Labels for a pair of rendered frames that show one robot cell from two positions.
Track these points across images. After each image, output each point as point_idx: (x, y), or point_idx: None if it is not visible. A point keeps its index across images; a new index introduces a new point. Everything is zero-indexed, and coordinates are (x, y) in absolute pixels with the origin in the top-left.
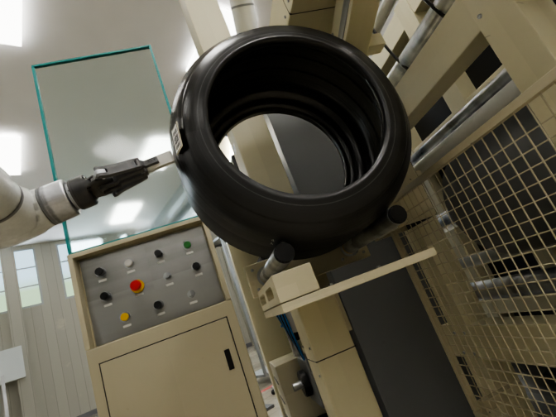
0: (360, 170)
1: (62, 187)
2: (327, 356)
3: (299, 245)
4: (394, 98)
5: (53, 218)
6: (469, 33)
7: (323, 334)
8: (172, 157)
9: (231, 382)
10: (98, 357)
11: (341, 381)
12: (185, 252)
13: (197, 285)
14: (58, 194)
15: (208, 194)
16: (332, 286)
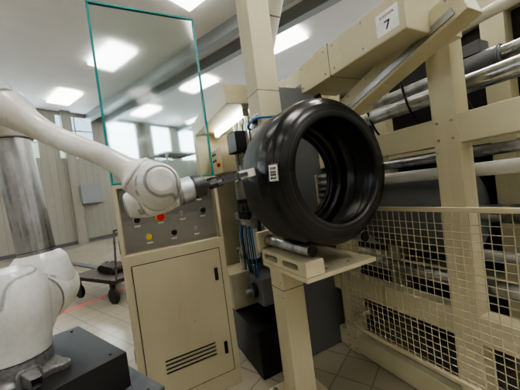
0: (336, 189)
1: (193, 186)
2: (289, 288)
3: (317, 245)
4: (382, 171)
5: (183, 204)
6: (427, 143)
7: (289, 276)
8: (254, 172)
9: (215, 287)
10: (130, 262)
11: (292, 302)
12: (196, 199)
13: (200, 222)
14: (191, 190)
15: (283, 212)
16: (330, 272)
